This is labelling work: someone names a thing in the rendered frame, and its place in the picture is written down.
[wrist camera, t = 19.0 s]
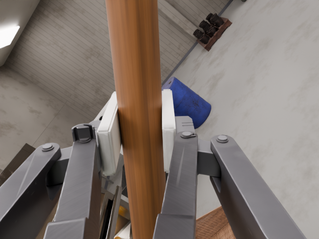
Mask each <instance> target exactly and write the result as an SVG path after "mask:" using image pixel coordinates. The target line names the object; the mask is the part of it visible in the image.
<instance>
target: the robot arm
mask: <svg viewBox="0 0 319 239"><path fill-rule="evenodd" d="M71 131H72V136H73V141H74V142H73V146H72V147H68V148H63V149H60V145H59V144H57V143H45V144H43V145H41V146H39V147H38V148H37V149H36V150H35V151H34V152H33V153H32V154H31V155H30V156H29V157H28V158H27V159H26V160H25V161H24V162H23V163H22V165H21V166H20V167H19V168H18V169H17V170H16V171H15V172H14V173H13V174H12V175H11V176H10V177H9V178H8V179H7V180H6V182H5V183H4V184H3V185H2V186H1V187H0V239H35V238H36V237H37V235H38V234H39V232H40V230H41V229H42V227H43V225H44V224H45V222H46V220H47V219H48V217H49V215H50V214H51V212H52V210H53V209H54V207H55V205H56V204H57V202H58V200H59V203H58V207H57V211H56V215H55V219H54V222H49V223H48V224H47V227H46V231H45V234H44V238H43V239H99V229H100V208H101V186H102V173H101V167H102V171H103V174H104V175H105V176H108V175H114V174H115V173H116V169H117V164H118V160H119V155H120V150H121V146H122V139H121V131H120V123H119V114H118V106H117V98H116V92H114V93H112V96H111V98H110V101H109V103H108V106H107V108H106V111H105V113H104V115H103V118H102V120H95V121H92V122H90V123H83V124H79V125H76V126H74V127H72V129H71ZM162 136H163V157H164V171H165V172H166V173H168V178H167V183H166V189H165V193H164V199H163V204H162V209H161V214H160V213H159V214H158V215H157V220H156V225H155V229H154V234H153V239H196V214H197V174H201V175H209V176H210V181H211V184H212V186H213V188H214V190H215V193H216V194H217V197H218V199H219V201H220V204H221V206H222V208H223V210H224V213H225V215H226V217H227V219H228V222H229V224H230V226H231V228H232V231H233V233H234V235H235V238H236V239H307V238H306V237H305V236H304V234H303V233H302V232H301V230H300V229H299V227H298V226H297V225H296V223H295V222H294V220H293V219H292V218H291V216H290V215H289V214H288V213H287V211H286V210H285V208H284V207H283V205H282V204H281V203H280V201H279V200H278V199H277V197H276V196H275V195H274V193H273V192H272V190H271V189H270V188H269V186H268V185H267V183H266V182H265V181H264V180H263V178H262V177H261V176H260V174H259V173H258V171H257V170H256V169H255V167H254V166H253V164H252V163H251V162H250V160H249V159H248V158H247V156H246V155H245V153H244V152H243V151H242V149H241V148H240V147H239V146H238V144H237V143H236V141H235V140H234V139H233V138H232V137H230V136H228V135H216V136H213V137H212V138H211V141H204V140H201V139H199V138H198V135H197V134H196V133H195V129H194V126H193V121H192V119H191V118H190V117H189V116H176V117H175V116H174V107H173V98H172V91H171V90H170V89H163V91H162Z"/></svg>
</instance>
